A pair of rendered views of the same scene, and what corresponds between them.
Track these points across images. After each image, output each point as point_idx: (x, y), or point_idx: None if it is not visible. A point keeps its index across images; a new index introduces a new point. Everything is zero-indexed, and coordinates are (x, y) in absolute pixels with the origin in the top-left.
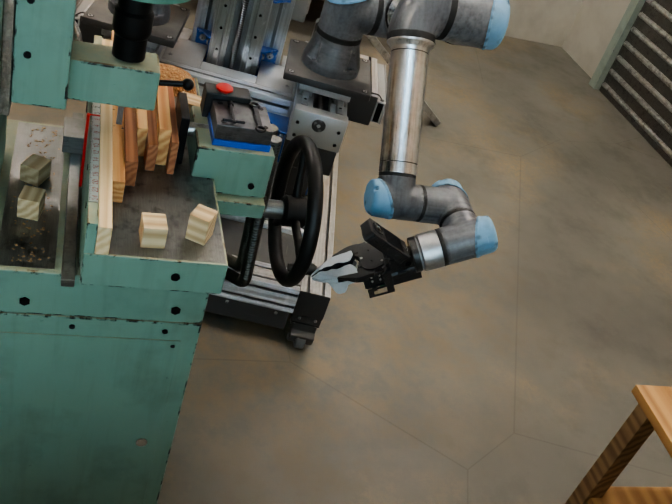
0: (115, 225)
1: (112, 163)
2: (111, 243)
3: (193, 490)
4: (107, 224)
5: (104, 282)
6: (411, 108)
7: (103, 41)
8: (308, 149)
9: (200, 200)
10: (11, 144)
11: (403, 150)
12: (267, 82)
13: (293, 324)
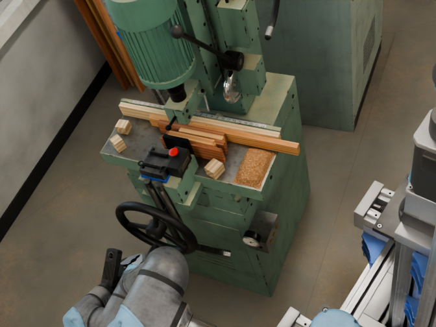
0: (138, 120)
1: (158, 113)
2: (128, 117)
3: (205, 304)
4: (121, 104)
5: None
6: (135, 269)
7: (276, 132)
8: (142, 203)
9: (143, 155)
10: (250, 119)
11: (129, 272)
12: (365, 326)
13: None
